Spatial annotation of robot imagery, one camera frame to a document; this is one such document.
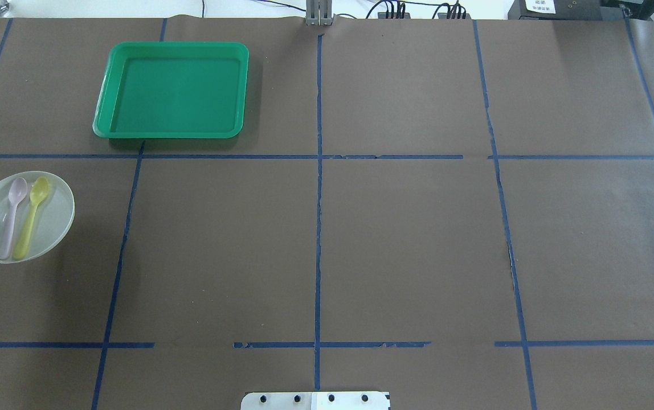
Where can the pink plastic spoon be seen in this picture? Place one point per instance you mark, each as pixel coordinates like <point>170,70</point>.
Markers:
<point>17,192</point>

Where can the white round plate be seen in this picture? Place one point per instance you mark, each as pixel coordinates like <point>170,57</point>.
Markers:
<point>54,216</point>

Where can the yellow plastic spoon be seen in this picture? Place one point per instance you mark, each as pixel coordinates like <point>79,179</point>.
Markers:
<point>39,192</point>

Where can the green plastic tray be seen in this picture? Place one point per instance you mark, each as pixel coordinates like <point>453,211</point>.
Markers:
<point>173,90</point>

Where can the black power strip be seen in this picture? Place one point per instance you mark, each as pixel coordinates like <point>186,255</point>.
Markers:
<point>456,11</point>
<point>393,11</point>

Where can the black box device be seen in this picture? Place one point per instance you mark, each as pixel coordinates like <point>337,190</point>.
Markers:
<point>563,11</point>

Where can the white camera mast base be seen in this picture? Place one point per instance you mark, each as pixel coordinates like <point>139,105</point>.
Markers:
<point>317,400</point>

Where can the aluminium frame post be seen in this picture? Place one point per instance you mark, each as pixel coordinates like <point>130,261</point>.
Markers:
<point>319,13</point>

